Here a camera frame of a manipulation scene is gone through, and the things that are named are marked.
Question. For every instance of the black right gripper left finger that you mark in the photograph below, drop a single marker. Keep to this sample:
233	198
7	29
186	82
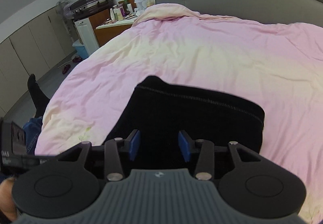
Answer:
119	155

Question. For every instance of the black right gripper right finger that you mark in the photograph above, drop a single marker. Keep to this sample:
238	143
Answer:
198	156

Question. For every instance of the black pants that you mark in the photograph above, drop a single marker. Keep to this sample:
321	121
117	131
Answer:
160	111

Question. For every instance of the person's left hand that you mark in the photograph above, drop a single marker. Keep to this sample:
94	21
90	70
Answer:
8	207

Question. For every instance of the person's leg in jeans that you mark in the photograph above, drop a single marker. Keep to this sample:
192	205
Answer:
32	131

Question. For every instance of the black sock foot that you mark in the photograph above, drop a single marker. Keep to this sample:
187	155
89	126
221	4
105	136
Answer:
40	100

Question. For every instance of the light blue bin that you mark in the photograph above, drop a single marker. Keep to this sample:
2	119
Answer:
80	49

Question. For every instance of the beige built-in wardrobe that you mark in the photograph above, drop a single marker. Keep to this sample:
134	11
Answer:
37	47

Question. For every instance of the wooden bedside table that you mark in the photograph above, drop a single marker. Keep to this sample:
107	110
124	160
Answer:
105	32

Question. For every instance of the pink floral duvet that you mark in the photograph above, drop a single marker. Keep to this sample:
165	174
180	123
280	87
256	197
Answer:
276	66

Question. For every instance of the white cabinet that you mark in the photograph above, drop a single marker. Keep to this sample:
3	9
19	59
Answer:
87	35

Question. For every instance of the dark maroon suitcase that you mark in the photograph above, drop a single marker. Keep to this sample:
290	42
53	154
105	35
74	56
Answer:
82	9

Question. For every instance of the standing fan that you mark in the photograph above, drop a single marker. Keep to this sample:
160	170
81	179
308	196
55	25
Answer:
62	9

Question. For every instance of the white table lamp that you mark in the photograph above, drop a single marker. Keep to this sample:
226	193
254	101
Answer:
139	4

